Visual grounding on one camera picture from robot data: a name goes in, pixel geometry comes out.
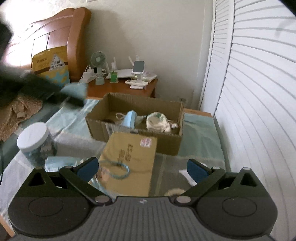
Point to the cream fluffy scrunchie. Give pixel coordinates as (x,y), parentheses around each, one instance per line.
(174,192)

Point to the white wifi router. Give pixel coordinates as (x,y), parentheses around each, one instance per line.
(129,73)

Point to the light blue towel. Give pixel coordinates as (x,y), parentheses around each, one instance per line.
(68,127)

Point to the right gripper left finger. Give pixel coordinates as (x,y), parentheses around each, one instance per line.
(79,176)

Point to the white remote control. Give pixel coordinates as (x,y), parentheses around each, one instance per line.
(136,84)

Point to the white sachet with tassel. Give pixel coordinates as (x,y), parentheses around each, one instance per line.
(158,122)

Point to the open cardboard box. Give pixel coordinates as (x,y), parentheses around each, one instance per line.
(103,120)

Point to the green small bottle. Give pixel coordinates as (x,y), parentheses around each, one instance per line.
(113,77)

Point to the small screen on stand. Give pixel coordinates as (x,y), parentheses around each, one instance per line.
(138,69)

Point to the closed tan cardboard box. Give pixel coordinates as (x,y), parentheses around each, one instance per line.
(136,151)

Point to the brown floral cloth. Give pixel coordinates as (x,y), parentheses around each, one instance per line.
(19,110)

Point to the silver blue sachet pouch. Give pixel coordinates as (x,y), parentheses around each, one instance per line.
(100,179)

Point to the green desk fan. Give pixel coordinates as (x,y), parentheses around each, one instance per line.
(98,60)

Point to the wooden headboard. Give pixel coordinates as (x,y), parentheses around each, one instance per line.
(66,28)

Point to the blue face mask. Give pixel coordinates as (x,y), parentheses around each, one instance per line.
(128,119)
(55,163)

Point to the jar with white lid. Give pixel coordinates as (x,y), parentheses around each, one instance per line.
(37,144)

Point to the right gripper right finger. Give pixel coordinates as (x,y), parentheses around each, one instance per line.
(206,179)

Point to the white power strip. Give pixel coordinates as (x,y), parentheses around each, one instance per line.
(88,75)

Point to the wooden nightstand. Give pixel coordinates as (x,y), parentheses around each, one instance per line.
(98,91)

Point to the yellow snack bag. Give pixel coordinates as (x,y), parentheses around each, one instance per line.
(52,64)

